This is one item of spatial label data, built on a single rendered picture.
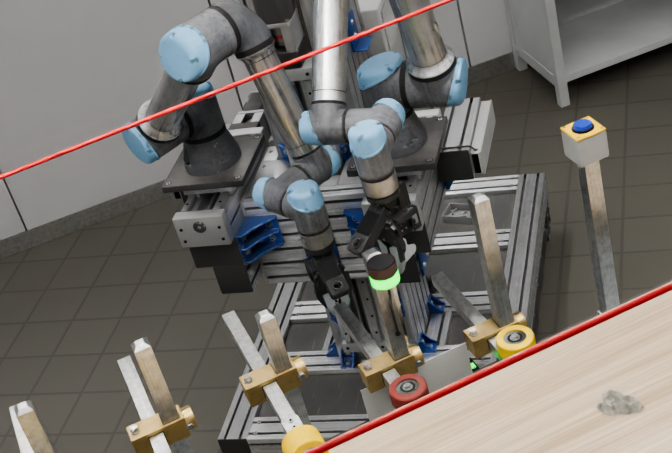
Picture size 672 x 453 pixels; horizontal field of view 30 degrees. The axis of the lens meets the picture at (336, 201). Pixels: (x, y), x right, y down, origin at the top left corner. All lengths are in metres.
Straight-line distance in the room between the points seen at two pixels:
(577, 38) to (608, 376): 3.07
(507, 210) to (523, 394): 1.81
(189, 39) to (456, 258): 1.65
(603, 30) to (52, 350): 2.61
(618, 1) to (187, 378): 2.61
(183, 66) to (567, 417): 1.09
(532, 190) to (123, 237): 1.74
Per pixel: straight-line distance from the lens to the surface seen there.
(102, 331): 4.67
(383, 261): 2.52
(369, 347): 2.78
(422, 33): 2.84
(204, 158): 3.20
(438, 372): 2.83
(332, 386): 3.73
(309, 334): 3.94
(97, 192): 5.25
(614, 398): 2.47
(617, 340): 2.61
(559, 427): 2.44
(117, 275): 4.93
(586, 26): 5.53
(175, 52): 2.74
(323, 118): 2.65
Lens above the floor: 2.59
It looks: 32 degrees down
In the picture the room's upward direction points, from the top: 16 degrees counter-clockwise
